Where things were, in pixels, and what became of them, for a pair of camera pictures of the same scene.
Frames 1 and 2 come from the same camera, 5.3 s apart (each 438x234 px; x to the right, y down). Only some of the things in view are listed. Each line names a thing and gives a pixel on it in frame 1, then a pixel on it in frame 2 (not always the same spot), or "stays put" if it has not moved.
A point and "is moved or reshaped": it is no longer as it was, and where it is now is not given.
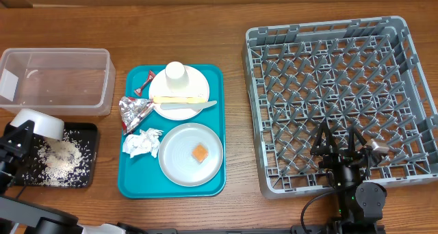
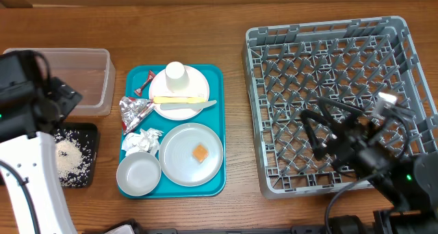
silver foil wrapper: (132, 110) stays put
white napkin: (144, 143) stays put
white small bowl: (44, 126) is moved or reshaped
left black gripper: (21, 152) → (65, 96)
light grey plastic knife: (187, 105) stays put
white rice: (66, 163) stays put
